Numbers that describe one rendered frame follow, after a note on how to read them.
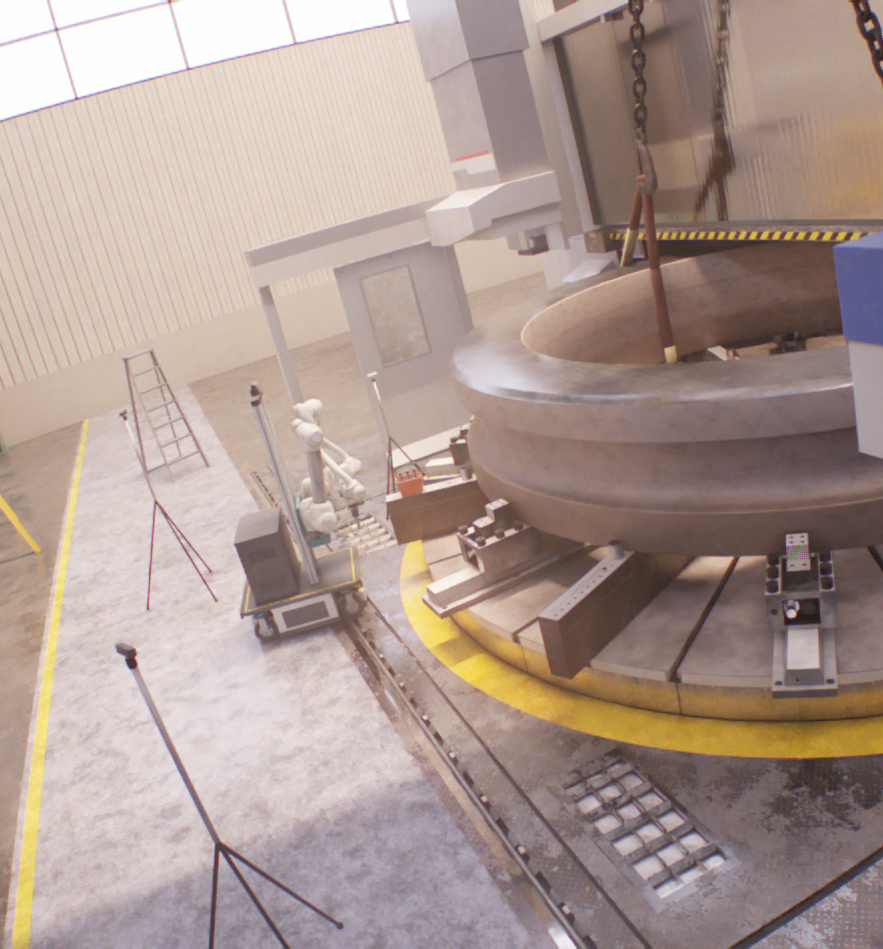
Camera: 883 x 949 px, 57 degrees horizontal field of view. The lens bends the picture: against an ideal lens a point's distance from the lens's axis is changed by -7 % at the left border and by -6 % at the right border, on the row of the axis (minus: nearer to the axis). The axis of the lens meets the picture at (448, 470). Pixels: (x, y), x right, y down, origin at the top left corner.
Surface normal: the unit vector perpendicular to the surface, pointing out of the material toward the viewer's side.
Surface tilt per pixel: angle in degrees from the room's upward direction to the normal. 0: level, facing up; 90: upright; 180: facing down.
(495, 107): 90
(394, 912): 0
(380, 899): 0
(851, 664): 0
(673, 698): 90
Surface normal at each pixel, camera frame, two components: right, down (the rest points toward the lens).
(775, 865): -0.24, -0.91
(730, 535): -0.47, 0.40
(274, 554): 0.14, 0.30
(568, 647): 0.71, 0.06
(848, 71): -0.90, 0.34
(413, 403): 0.36, 0.22
